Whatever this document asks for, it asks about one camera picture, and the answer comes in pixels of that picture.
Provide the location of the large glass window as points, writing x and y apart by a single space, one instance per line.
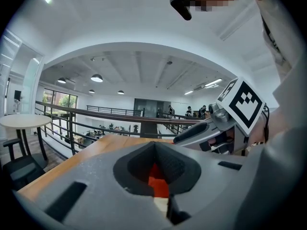
62 100

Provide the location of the round white table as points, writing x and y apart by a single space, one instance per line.
24 121

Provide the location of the person's white shirt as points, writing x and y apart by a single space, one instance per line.
285 61

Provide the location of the red toy block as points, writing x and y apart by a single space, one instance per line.
159 187

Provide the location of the person's right hand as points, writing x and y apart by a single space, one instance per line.
229 135

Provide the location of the black wall screen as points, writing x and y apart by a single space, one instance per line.
17 95

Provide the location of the large black pendant lamp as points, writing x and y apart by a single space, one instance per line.
96 78

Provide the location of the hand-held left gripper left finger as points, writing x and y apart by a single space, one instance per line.
134 169

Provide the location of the black office chair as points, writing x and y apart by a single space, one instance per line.
21 170

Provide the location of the short linear ceiling light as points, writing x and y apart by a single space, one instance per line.
188 92

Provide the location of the black head camera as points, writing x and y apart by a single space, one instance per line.
181 1

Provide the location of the long linear ceiling light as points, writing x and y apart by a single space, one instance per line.
213 82

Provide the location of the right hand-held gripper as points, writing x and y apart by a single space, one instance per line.
244 102

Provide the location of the person's right forearm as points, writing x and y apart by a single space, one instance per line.
277 121

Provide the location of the natural wood toy block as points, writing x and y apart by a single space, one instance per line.
160 205

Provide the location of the dark metal balcony railing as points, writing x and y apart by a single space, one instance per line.
108 116

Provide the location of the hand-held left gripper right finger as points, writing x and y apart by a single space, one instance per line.
177 169

